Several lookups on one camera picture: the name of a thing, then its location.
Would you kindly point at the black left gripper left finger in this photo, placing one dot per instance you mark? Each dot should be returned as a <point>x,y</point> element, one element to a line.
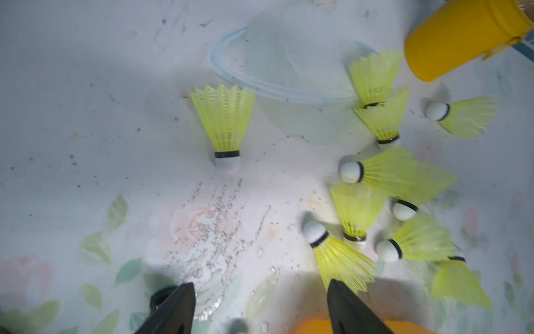
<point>172,311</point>

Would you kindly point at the yellow-green shuttlecock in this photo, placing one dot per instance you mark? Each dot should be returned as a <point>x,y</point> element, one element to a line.
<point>225,113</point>
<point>464,119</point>
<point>454,280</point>
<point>358,207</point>
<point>384,119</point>
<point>338,261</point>
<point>430,182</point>
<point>373,77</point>
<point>420,238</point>
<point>393,171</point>

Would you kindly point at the orange plastic storage box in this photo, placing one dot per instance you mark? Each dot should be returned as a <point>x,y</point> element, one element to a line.
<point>326,326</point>

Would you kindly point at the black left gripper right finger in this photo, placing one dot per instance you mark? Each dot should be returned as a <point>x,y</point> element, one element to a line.
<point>345,306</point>

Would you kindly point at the yellow pen holder cup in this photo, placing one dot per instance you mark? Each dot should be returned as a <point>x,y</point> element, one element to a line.
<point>460,31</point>

